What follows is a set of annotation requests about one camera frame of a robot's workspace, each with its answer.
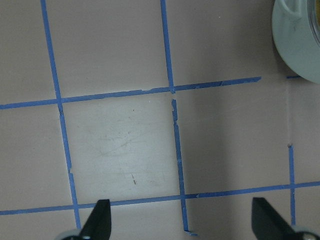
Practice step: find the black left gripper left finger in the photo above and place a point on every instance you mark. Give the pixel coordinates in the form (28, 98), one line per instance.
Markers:
(99, 223)

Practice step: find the pale green cooking pot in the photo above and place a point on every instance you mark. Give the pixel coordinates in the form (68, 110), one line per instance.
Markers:
(295, 28)

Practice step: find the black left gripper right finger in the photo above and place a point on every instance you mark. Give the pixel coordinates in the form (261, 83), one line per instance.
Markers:
(268, 224)

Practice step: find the brown paper table mat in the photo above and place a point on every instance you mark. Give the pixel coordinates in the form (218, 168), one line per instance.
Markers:
(178, 111)

